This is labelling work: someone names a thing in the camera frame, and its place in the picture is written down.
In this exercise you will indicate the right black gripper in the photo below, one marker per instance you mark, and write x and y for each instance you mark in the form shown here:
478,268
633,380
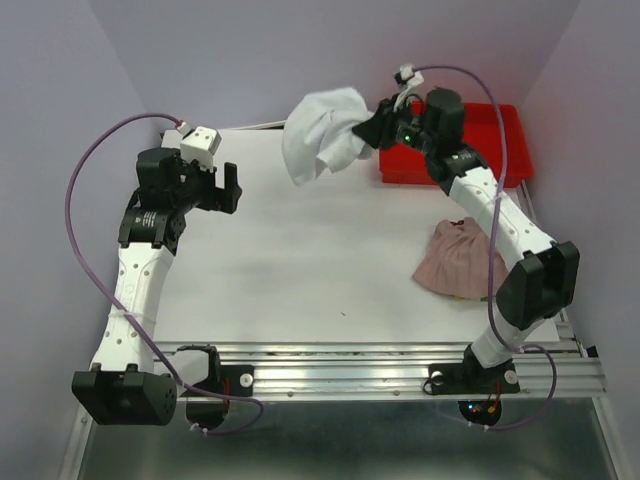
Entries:
378,129

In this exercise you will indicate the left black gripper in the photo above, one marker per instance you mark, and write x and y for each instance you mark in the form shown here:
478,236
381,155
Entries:
219,199

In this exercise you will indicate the white skirt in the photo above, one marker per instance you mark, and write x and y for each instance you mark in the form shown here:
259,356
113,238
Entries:
318,137

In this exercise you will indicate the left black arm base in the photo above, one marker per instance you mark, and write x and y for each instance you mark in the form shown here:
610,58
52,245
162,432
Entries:
201,366

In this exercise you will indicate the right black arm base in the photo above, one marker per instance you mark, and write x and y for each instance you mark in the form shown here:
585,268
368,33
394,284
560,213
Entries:
481,390

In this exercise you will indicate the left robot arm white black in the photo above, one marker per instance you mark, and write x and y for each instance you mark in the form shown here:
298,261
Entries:
130,381

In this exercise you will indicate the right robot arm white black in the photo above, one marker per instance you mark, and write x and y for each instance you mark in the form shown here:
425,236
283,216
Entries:
542,272

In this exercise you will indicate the red plastic tray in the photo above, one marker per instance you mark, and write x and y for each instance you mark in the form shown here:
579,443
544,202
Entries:
401,165

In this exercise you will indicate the pink pleated skirt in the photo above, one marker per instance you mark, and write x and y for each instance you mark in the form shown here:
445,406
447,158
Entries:
456,262

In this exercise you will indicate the yellow green skirt underneath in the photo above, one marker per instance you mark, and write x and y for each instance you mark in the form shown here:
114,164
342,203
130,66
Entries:
471,299

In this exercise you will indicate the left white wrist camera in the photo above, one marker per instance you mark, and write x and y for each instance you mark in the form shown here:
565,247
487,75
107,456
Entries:
200,146

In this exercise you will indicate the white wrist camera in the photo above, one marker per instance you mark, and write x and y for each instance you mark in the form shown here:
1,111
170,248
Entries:
408,79
200,146

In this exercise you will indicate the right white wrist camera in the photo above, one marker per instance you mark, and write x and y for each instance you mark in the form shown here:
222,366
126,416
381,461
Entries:
408,79

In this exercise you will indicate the aluminium rail frame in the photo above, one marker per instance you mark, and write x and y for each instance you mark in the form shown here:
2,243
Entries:
312,288

